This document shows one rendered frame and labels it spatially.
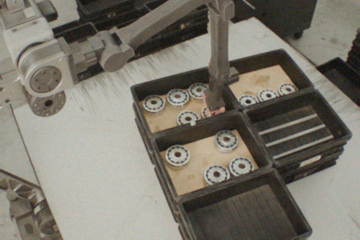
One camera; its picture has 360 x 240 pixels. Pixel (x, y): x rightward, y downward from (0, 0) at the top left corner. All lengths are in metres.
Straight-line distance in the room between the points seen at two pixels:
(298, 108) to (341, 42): 2.03
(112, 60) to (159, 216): 0.75
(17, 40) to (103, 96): 1.00
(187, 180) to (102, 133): 0.53
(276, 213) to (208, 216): 0.26
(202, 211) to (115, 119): 0.69
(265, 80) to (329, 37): 1.95
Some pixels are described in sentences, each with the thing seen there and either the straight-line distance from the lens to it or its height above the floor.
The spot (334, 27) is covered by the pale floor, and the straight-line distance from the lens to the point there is 3.97.
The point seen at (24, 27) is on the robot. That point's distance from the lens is 1.13.
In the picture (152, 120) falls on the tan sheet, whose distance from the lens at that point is 1.71.
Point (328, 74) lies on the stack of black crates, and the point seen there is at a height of 0.27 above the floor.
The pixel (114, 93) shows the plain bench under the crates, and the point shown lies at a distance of 2.02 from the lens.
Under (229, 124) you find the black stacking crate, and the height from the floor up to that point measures 0.87.
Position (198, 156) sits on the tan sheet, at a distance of 1.59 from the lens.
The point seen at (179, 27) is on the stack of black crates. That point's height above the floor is 0.50.
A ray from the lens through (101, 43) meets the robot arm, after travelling 1.09.
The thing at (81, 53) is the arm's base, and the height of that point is 1.48.
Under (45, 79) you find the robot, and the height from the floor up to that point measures 1.45.
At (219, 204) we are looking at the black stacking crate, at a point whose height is 0.83.
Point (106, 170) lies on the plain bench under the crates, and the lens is 1.73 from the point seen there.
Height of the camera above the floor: 2.14
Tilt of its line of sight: 48 degrees down
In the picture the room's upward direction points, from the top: straight up
